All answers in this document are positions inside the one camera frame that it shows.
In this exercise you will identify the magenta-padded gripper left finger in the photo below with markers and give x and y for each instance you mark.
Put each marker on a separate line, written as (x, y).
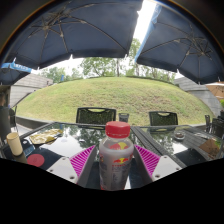
(63, 168)

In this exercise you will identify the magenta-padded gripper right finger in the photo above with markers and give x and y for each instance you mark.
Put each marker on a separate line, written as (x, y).
(165, 166)

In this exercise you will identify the clear red-capped drink bottle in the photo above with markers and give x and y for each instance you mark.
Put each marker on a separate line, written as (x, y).
(116, 160)

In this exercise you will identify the flat round red coaster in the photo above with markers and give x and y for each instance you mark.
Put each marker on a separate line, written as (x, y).
(35, 160)

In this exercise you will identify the small round dish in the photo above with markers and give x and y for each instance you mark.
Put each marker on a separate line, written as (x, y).
(179, 135)

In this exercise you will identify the golden foil packet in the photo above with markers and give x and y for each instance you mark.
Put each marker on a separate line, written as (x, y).
(45, 136)

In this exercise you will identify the black mesh patio chair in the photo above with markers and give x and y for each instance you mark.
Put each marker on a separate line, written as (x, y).
(163, 119)
(96, 116)

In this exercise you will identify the dark grey wicker chair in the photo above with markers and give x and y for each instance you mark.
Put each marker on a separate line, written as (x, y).
(4, 123)
(13, 118)

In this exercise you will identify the grey building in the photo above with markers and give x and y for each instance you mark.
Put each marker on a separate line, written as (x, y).
(196, 91)
(30, 88)

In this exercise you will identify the person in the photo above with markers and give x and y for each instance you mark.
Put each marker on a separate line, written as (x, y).
(2, 100)

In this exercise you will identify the beige patio umbrella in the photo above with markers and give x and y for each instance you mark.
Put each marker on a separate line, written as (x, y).
(216, 89)

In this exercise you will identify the navy umbrella with lettered blue band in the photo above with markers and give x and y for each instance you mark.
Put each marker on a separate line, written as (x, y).
(11, 75)

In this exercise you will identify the navy umbrella with plain blue band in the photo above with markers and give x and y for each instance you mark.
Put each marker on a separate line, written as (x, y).
(186, 43)

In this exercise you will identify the large navy patio umbrella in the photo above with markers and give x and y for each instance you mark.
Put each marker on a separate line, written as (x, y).
(76, 30)

